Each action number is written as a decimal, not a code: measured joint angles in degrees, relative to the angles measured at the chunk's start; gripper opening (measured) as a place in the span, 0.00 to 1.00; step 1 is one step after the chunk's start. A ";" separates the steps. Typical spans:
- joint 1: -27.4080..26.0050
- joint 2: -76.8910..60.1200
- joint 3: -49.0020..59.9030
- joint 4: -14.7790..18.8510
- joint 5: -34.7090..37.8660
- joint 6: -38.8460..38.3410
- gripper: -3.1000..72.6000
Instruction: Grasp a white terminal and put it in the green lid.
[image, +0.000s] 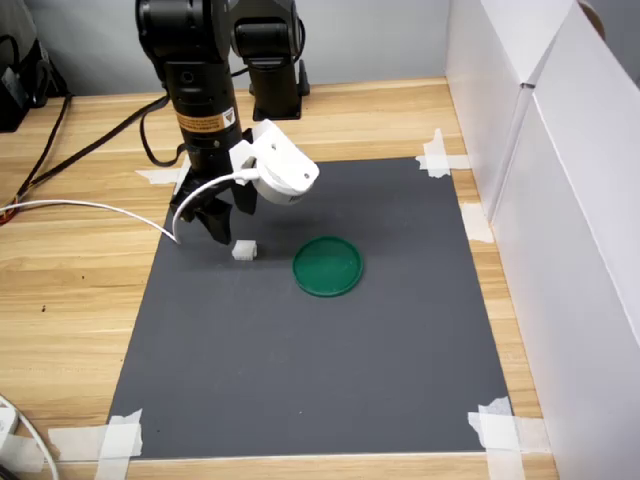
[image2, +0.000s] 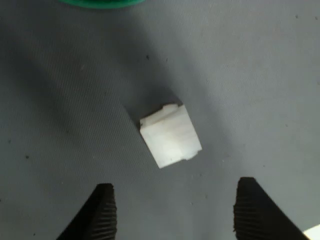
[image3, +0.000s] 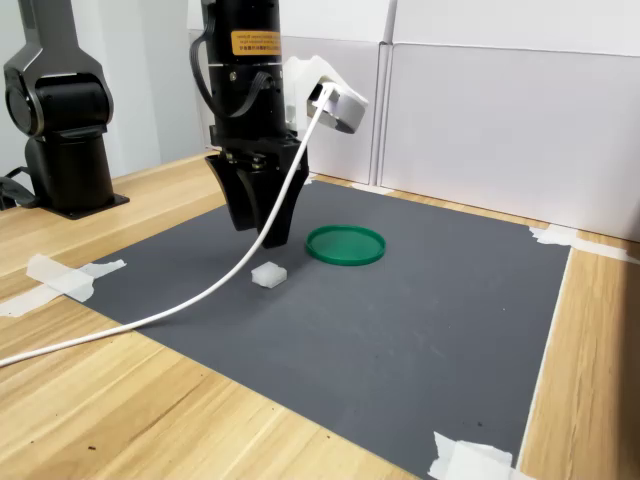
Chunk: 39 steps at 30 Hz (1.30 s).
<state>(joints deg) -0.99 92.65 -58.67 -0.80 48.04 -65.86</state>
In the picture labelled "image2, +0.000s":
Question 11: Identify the dark grey mat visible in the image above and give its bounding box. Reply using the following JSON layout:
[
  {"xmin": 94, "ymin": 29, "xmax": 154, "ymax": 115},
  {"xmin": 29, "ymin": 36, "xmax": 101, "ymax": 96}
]
[{"xmin": 0, "ymin": 0, "xmax": 320, "ymax": 240}]

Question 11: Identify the small white plastic terminal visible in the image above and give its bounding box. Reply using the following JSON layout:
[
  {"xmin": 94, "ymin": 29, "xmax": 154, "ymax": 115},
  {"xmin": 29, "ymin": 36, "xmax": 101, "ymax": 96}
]
[{"xmin": 139, "ymin": 104, "xmax": 203, "ymax": 169}]

